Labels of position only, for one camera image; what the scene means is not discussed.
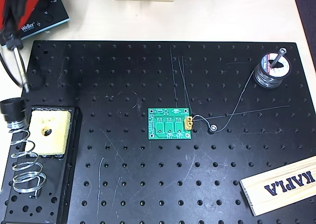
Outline black soldering iron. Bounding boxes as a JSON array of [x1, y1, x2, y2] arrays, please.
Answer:
[[0, 0, 31, 93]]

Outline teal Weller soldering station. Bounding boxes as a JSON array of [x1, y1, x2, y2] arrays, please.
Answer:
[[0, 0, 71, 46]]

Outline green circuit board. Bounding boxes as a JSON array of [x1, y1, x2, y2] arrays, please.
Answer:
[[148, 107, 193, 140]]

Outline metal spring iron holder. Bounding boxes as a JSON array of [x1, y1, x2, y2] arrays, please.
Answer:
[[0, 98, 47, 200]]

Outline yellow cleaning sponge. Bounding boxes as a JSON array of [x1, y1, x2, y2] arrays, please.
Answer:
[[24, 110, 73, 157]]

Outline black iron stand base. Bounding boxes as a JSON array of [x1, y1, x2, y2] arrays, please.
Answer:
[[0, 106, 82, 224]]

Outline yellow power connector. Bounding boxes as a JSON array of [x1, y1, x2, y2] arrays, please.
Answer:
[[183, 115, 195, 131]]

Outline black perforated breadboard plate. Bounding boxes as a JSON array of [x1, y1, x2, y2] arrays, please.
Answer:
[[23, 40, 316, 224]]

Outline printed Kapla wooden plank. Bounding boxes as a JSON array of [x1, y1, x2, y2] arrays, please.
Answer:
[[239, 156, 316, 217]]

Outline black soldering iron cable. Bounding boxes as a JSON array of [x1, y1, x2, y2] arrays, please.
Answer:
[[0, 50, 25, 88]]

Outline thin solder wire strand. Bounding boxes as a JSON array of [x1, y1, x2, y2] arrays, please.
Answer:
[[192, 70, 256, 134]]

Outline solder wire spool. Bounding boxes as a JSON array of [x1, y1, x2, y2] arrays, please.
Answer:
[[253, 51, 292, 89]]

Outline metal spool post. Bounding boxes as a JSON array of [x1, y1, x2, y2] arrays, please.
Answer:
[[270, 47, 288, 69]]

